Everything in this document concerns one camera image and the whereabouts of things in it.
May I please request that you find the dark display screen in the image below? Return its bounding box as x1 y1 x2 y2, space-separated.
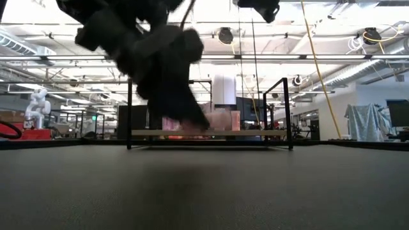
214 97 266 122

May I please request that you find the purple pill bottle white cap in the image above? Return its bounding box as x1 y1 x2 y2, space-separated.
162 116 181 131

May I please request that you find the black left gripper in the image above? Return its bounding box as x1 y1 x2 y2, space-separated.
114 24 211 131

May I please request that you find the black looped cable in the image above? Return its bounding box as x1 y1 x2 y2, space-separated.
0 120 23 140

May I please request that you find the silver ventilation duct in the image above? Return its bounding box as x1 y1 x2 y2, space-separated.
314 59 409 89
0 31 57 56

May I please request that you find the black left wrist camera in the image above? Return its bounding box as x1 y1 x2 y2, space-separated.
74 19 108 52

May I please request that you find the black monitor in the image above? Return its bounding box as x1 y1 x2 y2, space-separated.
385 98 409 128

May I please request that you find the grey cloth cover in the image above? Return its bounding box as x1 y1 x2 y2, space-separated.
344 103 397 142

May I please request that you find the black table mat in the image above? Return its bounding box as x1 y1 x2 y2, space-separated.
0 145 409 230

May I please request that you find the orange hanging cable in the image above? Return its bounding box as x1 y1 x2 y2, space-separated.
300 0 343 140

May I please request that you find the black partition panel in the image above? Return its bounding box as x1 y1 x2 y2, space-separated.
117 104 150 140

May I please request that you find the wooden shelf black frame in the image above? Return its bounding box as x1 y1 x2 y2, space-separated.
126 77 294 151

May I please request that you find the long ceiling light strip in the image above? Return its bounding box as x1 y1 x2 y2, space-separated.
0 54 409 61

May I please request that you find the red cabinet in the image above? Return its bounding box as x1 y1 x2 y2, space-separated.
0 122 52 141

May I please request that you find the white square column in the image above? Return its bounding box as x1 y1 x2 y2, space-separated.
212 74 238 106

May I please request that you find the white robot figure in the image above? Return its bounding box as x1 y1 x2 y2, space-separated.
24 88 52 130

